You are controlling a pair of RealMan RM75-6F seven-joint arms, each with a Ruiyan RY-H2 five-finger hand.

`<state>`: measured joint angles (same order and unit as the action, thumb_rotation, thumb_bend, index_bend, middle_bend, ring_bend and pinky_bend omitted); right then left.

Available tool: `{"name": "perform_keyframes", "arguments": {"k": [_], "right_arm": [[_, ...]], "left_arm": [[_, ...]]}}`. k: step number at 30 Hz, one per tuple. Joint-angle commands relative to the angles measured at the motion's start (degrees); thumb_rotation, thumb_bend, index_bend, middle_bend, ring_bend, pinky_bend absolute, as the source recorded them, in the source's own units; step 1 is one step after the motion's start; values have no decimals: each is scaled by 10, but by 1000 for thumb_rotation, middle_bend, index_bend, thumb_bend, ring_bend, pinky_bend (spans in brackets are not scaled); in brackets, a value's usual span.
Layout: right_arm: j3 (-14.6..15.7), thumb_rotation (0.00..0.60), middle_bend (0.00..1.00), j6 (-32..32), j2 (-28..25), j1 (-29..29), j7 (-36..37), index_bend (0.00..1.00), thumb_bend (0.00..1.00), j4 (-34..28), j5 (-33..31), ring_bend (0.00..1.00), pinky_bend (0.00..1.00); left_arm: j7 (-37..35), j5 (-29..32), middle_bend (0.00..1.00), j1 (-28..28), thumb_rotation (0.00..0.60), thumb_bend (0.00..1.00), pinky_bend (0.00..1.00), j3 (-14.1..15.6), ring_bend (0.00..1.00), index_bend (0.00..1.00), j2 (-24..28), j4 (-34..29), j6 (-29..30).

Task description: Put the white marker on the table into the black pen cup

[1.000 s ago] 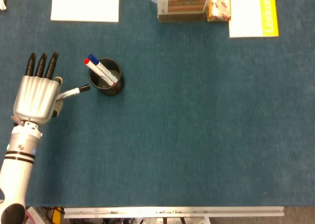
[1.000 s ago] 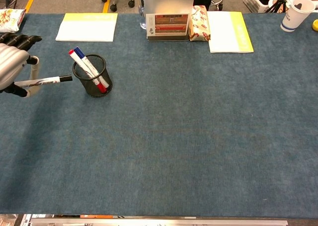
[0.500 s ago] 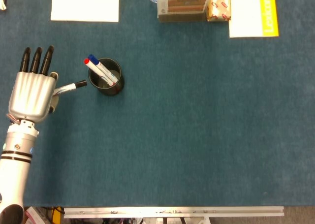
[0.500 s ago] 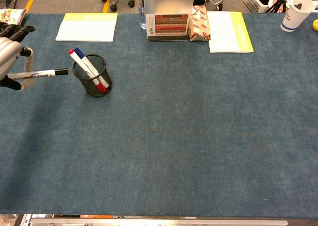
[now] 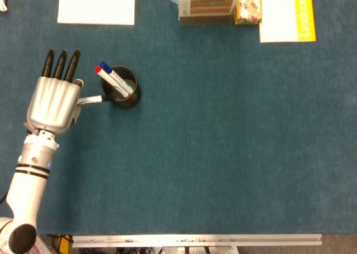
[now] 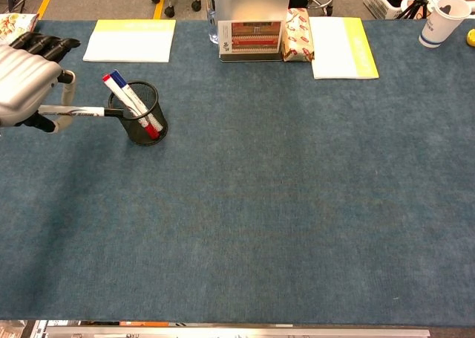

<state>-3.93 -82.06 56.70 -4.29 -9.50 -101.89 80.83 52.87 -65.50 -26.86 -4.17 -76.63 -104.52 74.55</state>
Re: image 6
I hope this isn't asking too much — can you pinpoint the clear plastic water bottle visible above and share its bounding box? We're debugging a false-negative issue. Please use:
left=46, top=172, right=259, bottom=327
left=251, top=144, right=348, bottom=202
left=205, top=0, right=220, bottom=45

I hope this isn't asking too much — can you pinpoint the yellow white notebook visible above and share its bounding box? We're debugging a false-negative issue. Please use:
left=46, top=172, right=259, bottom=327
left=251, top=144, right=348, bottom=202
left=308, top=16, right=380, bottom=80
left=82, top=19, right=177, bottom=63

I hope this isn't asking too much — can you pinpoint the metal bookend stand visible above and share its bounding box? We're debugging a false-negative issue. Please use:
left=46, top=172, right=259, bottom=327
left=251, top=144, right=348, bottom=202
left=214, top=0, right=293, bottom=62

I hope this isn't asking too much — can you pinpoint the blue felt table mat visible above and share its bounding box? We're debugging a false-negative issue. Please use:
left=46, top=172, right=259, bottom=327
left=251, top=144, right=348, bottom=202
left=0, top=18, right=475, bottom=324

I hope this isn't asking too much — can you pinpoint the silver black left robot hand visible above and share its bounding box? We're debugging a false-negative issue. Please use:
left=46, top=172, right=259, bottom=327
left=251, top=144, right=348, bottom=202
left=0, top=32, right=82, bottom=134

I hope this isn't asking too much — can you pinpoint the red patterned picture card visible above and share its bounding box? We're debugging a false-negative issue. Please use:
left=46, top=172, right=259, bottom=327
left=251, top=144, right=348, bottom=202
left=217, top=19, right=284, bottom=56

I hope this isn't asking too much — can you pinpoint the red capped whiteboard marker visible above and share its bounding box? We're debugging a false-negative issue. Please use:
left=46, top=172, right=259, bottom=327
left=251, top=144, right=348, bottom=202
left=102, top=74, right=160, bottom=140

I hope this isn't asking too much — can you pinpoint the snack bag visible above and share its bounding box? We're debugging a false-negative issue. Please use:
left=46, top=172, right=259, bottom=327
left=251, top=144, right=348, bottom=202
left=0, top=13, right=40, bottom=45

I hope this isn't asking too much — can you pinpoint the patterned paper wrapped package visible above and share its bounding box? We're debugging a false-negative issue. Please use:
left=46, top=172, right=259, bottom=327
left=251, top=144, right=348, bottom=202
left=281, top=7, right=315, bottom=62

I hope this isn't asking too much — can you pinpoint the black capped whiteboard marker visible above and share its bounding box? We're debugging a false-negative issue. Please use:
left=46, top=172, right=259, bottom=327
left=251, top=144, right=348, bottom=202
left=38, top=105, right=124, bottom=118

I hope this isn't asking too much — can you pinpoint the blue capped whiteboard marker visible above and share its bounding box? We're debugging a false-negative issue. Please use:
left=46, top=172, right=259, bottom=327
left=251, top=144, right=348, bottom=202
left=110, top=69, right=164, bottom=133

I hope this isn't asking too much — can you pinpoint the black tripod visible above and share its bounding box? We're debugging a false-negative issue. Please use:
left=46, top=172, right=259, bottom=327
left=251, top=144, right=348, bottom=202
left=400, top=0, right=437, bottom=20

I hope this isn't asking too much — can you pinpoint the white paper cup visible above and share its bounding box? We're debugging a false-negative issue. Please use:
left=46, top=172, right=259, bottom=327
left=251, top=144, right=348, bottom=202
left=419, top=0, right=472, bottom=49

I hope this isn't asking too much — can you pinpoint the white plastic basket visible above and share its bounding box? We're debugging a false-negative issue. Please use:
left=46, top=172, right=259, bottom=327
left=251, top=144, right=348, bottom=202
left=362, top=0, right=428, bottom=20

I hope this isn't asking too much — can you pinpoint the black mesh pen cup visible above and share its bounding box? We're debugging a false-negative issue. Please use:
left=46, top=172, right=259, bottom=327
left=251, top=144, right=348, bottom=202
left=108, top=80, right=169, bottom=147

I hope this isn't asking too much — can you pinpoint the aluminium rail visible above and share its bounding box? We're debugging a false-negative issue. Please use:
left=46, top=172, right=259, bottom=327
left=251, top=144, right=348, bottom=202
left=46, top=325, right=431, bottom=338

